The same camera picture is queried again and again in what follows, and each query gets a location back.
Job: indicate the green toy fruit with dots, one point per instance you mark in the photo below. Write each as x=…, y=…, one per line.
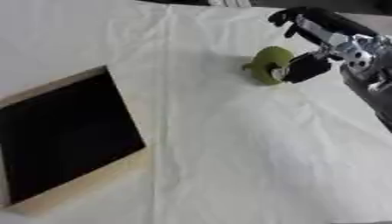
x=267, y=65

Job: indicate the tan cardboard box black inside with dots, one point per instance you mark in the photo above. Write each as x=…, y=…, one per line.
x=66, y=131

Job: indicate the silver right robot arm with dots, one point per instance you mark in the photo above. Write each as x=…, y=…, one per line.
x=368, y=73

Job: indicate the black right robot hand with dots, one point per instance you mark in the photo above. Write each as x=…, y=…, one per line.
x=316, y=23

